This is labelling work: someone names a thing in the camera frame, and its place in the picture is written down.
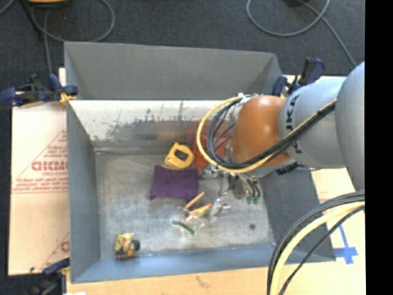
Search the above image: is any orange-red rounded object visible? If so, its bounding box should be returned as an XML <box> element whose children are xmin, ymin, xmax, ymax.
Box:
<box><xmin>192</xmin><ymin>133</ymin><xmax>233</xmax><ymax>173</ymax></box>

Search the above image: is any yellow and orange toy food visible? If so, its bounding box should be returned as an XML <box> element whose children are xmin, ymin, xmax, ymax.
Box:
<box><xmin>185</xmin><ymin>203</ymin><xmax>213</xmax><ymax>218</ymax></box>

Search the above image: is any orange stick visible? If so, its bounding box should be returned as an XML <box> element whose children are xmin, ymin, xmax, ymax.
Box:
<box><xmin>183</xmin><ymin>191</ymin><xmax>206</xmax><ymax>210</ymax></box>

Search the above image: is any yellow and black toy duck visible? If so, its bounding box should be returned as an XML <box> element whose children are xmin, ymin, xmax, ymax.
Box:
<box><xmin>113</xmin><ymin>232</ymin><xmax>142</xmax><ymax>260</ymax></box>

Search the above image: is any purple cloth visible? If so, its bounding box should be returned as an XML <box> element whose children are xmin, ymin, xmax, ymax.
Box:
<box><xmin>149</xmin><ymin>165</ymin><xmax>200</xmax><ymax>201</ymax></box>

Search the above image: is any yellow plastic tape measure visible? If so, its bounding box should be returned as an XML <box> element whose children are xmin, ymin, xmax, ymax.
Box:
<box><xmin>163</xmin><ymin>141</ymin><xmax>195</xmax><ymax>170</ymax></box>

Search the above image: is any clear plastic packet, green stripe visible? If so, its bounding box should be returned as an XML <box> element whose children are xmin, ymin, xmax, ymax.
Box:
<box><xmin>170</xmin><ymin>206</ymin><xmax>206</xmax><ymax>237</ymax></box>

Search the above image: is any brown cardboard board, red print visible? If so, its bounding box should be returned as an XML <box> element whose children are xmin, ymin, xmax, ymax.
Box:
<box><xmin>7</xmin><ymin>99</ymin><xmax>71</xmax><ymax>277</ymax></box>

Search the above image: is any grey metal bin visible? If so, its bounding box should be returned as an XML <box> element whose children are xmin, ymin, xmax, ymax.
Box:
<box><xmin>63</xmin><ymin>41</ymin><xmax>336</xmax><ymax>284</ymax></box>

